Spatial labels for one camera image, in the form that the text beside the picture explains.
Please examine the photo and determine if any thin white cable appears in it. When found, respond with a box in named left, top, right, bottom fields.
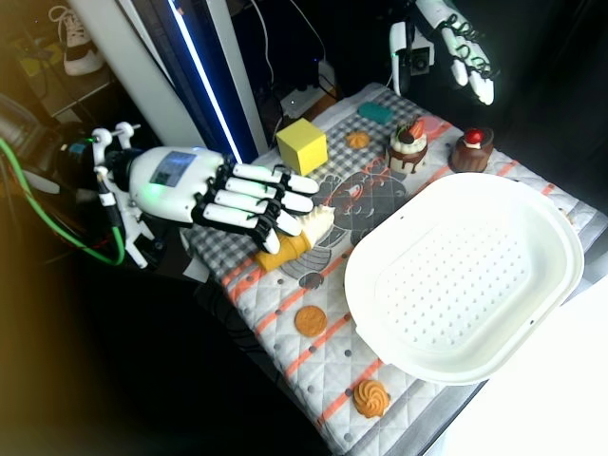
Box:
left=249, top=0, right=277, bottom=85

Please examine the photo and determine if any white sneaker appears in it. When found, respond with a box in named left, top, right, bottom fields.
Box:
left=48, top=4, right=105, bottom=77

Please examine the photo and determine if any white column with blue light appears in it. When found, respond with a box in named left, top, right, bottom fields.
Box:
left=66, top=0, right=267, bottom=165

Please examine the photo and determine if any yellow foam cube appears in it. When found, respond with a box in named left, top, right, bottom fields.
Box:
left=275, top=118, right=329, bottom=177

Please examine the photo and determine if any round flat orange cookie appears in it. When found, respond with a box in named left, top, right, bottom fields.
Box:
left=294, top=305, right=329, bottom=338

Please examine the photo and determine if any green cable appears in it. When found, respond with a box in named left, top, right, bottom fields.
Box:
left=0, top=137, right=126, bottom=267

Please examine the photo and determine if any teal toy block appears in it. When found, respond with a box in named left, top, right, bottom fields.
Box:
left=357, top=102, right=395, bottom=126

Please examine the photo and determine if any white power strip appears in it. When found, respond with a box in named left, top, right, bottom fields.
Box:
left=279, top=85, right=327, bottom=120

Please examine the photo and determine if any white perforated tray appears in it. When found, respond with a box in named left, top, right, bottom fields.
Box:
left=342, top=172, right=585, bottom=386

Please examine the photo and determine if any grey quilt with bear print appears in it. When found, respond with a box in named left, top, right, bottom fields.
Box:
left=182, top=83, right=595, bottom=456

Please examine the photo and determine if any chocolate cherry toy cake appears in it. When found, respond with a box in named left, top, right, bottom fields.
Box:
left=449, top=126, right=495, bottom=173

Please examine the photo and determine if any toy ice cream cone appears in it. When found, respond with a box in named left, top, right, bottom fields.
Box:
left=255, top=204, right=336, bottom=273

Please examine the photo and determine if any large orange swirl cookie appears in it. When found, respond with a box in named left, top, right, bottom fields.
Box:
left=351, top=378, right=391, bottom=419

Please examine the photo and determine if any white plug adapter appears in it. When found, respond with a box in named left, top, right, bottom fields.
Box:
left=316, top=59, right=339, bottom=89

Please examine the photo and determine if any strawberry layer toy cake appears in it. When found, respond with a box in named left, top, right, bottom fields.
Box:
left=385, top=117, right=428, bottom=175

